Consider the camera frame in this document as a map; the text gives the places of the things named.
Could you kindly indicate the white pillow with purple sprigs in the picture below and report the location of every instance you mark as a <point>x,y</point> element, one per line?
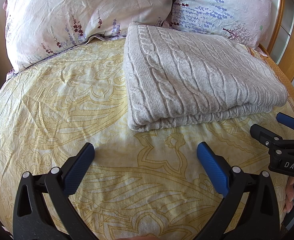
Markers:
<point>74,10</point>

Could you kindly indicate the yellow patterned bedsheet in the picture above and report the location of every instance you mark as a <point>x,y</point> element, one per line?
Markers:
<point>62,105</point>

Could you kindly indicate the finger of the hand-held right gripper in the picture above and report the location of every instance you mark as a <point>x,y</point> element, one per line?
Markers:
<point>264,136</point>
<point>288,120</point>

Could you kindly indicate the person's right hand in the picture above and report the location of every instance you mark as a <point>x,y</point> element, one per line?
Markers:
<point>290,192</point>

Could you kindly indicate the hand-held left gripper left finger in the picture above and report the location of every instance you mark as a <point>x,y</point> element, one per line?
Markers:
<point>79,170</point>

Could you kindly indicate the pale blue floral pillow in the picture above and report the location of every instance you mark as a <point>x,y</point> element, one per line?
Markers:
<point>219,5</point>

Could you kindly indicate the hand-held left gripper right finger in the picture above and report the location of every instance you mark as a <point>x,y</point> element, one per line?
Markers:
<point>212,167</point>

